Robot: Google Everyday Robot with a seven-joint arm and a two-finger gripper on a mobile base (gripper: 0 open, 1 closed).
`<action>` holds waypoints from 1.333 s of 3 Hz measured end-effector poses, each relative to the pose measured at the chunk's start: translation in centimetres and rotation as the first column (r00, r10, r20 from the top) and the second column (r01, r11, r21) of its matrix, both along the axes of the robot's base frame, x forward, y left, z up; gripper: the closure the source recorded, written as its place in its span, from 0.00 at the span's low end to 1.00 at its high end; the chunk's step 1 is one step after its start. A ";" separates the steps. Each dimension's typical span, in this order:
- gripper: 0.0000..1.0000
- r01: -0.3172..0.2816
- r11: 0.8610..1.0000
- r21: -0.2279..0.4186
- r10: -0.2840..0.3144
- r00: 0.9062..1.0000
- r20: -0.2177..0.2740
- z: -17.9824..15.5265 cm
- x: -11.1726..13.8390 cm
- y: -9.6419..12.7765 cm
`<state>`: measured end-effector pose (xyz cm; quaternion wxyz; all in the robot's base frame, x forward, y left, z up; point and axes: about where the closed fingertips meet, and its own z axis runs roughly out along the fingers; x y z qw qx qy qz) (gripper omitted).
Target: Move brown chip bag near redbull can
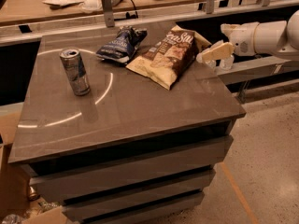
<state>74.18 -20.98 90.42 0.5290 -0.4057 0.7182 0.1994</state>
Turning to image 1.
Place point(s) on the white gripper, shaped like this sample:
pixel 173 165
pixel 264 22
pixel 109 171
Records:
pixel 244 39

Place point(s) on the brown sea salt chip bag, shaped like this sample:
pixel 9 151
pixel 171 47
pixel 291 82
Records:
pixel 169 58

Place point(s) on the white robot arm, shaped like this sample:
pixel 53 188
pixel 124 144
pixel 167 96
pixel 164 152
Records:
pixel 276 38

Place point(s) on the blue chip bag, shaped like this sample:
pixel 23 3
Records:
pixel 124 46

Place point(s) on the silver blue redbull can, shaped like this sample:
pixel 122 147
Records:
pixel 75 71

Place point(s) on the clear sanitizer bottle left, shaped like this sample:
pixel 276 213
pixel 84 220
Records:
pixel 212 64

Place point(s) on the grey drawer cabinet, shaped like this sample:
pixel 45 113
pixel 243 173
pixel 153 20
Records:
pixel 127 151

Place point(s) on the cardboard box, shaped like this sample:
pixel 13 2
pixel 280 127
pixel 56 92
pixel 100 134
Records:
pixel 14 184

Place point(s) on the metal rail post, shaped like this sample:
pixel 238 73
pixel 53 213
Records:
pixel 108 13

